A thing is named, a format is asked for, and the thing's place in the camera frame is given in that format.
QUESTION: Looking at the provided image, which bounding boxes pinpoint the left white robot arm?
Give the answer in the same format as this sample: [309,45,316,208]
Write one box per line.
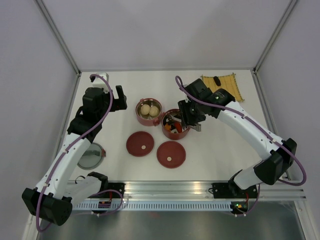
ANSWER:
[22,85,128,232]

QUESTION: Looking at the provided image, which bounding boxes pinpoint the red lid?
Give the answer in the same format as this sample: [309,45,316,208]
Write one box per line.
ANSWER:
[126,131,155,157]
[156,141,186,169]

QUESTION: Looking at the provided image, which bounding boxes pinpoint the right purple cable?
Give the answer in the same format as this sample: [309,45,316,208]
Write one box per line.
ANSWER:
[174,75,308,218]

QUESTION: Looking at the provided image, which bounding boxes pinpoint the right aluminium frame post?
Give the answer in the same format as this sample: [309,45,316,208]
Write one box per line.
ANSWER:
[252,0,299,74]

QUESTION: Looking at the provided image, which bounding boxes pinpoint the grey transparent lid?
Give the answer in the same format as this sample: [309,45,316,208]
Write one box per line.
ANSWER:
[77,142,106,170]

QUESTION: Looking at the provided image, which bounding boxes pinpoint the aluminium frame post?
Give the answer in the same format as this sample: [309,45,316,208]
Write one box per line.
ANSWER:
[252,0,299,74]
[34,0,81,76]

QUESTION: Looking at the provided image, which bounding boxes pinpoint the white slotted cable duct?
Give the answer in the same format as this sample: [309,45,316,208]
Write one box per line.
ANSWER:
[73,200,232,212]

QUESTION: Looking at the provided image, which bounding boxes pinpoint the red salmon nigiri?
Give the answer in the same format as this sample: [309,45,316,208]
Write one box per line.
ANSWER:
[174,121,183,133]

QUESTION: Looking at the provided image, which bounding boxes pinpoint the yellow bamboo mat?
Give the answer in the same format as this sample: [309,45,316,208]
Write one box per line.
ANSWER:
[200,73,244,103]

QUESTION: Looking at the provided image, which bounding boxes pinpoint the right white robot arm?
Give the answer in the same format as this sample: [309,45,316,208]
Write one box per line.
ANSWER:
[175,76,297,198]

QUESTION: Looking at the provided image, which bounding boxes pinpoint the red steel bowl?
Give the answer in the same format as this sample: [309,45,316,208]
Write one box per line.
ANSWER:
[135,98,163,127]
[161,108,190,141]

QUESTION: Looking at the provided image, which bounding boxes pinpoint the left aluminium frame post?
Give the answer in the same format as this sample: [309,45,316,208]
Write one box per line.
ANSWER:
[34,0,81,76]

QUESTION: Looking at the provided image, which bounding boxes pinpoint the round bun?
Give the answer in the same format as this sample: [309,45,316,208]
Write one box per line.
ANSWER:
[140,104,151,116]
[149,105,160,117]

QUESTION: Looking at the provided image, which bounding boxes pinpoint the metal tongs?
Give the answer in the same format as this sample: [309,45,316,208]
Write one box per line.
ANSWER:
[166,112,201,132]

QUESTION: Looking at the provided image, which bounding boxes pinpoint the orange shrimp sushi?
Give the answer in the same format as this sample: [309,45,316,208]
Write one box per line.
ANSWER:
[164,123,171,132]

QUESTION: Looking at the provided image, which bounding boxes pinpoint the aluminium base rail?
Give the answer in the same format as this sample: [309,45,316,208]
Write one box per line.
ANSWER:
[64,180,307,201]

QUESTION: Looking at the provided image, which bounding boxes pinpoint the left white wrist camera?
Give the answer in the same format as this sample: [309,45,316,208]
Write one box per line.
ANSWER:
[89,72,109,90]

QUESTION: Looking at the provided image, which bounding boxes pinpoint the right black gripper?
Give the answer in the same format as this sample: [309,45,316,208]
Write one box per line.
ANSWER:
[177,98,206,127]

